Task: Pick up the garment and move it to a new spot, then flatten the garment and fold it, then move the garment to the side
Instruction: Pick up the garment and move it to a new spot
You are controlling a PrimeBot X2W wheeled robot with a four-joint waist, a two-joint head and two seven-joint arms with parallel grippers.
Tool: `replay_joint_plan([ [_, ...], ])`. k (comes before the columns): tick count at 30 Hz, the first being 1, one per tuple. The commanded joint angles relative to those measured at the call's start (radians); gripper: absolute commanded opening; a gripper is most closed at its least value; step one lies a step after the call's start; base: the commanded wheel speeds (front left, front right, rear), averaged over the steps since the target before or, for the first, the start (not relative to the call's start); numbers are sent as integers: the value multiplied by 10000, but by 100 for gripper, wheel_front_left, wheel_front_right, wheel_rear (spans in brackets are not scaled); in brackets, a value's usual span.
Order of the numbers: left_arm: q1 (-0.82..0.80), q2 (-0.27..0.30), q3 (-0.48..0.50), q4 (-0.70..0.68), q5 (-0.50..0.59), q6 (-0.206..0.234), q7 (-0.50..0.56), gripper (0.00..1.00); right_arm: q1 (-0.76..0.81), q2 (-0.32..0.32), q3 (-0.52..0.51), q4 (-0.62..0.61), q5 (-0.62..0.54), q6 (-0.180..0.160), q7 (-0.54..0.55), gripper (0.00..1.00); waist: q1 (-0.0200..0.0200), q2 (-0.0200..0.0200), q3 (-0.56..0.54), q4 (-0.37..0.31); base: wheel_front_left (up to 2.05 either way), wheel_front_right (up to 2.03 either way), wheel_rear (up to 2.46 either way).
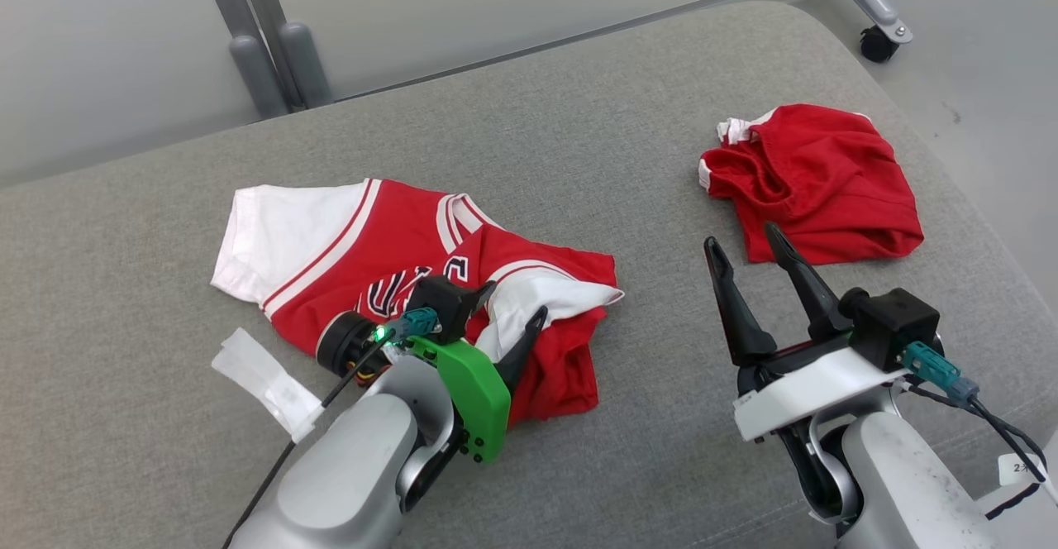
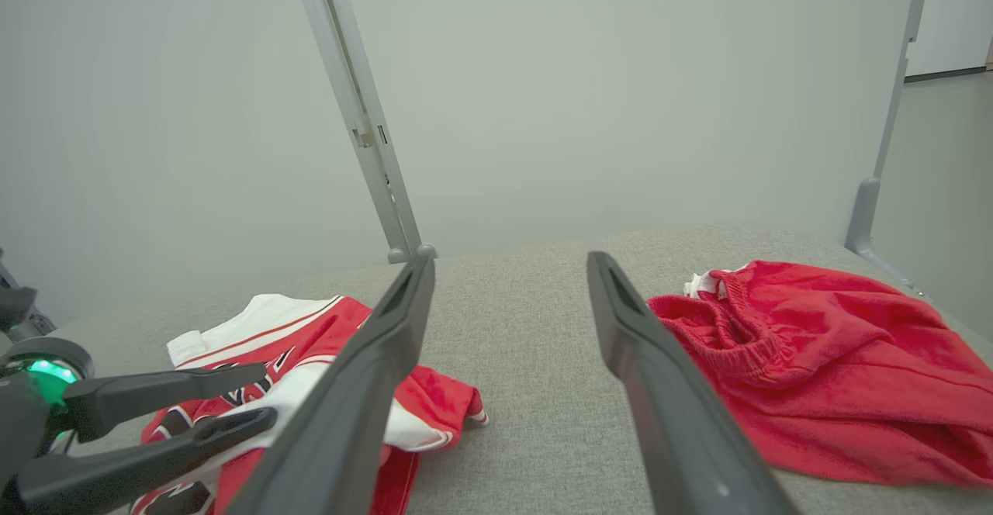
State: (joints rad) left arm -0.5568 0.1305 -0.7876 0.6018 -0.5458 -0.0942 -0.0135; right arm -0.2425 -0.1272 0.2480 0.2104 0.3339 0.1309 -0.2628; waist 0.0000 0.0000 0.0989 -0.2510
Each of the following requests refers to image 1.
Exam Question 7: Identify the white crumpled tape tag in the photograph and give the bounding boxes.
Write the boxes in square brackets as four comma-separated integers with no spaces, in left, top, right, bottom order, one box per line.
[211,327,325,444]

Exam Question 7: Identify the red Bulls 23 shorts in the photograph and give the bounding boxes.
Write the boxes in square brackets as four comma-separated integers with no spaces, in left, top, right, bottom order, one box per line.
[697,103,925,266]

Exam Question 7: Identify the black caster wheel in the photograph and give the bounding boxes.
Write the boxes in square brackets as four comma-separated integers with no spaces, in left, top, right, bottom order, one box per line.
[860,26,902,64]

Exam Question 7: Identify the small white cable label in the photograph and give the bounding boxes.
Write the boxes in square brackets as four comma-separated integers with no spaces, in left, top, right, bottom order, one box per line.
[996,452,1052,489]

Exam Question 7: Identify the black right cable teal plug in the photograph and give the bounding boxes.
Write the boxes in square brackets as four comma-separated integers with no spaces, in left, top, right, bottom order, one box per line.
[899,342,1058,522]

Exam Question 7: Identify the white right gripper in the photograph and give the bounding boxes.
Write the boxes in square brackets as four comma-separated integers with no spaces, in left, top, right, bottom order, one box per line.
[703,222,911,443]

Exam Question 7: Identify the red white-sleeved Bulls jersey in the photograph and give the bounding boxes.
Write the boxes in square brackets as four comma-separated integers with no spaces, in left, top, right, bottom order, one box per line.
[211,177,625,427]

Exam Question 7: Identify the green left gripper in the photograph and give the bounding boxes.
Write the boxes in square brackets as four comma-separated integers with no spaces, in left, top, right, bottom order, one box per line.
[407,281,550,465]

